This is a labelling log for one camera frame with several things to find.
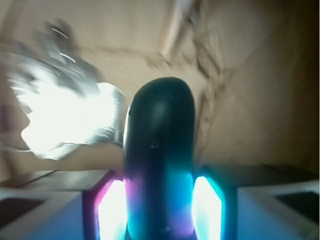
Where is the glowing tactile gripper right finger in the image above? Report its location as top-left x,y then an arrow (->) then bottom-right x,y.
193,164 -> 320,240

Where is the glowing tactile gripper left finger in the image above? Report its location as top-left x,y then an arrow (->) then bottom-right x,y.
0,170 -> 127,240

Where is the bunch of metal keys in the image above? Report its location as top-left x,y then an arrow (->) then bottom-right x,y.
0,21 -> 126,161

